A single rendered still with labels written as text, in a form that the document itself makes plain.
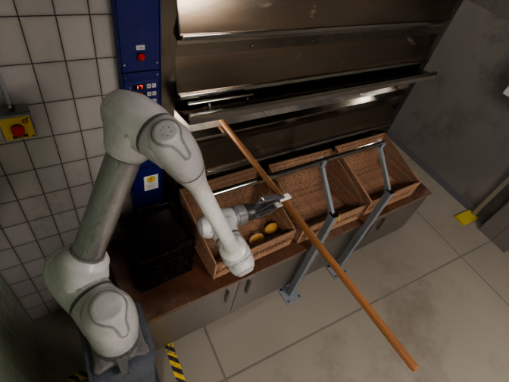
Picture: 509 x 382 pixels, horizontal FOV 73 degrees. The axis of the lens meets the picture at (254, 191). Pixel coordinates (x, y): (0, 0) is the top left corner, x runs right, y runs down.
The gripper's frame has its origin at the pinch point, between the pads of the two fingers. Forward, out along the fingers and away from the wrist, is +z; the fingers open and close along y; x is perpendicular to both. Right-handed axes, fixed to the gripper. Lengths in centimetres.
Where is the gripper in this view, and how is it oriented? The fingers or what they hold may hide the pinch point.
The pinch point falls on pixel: (282, 200)
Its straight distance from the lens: 155.4
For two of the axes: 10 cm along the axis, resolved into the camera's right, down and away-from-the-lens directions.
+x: 5.0, 6.9, -5.2
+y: -1.9, 6.8, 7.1
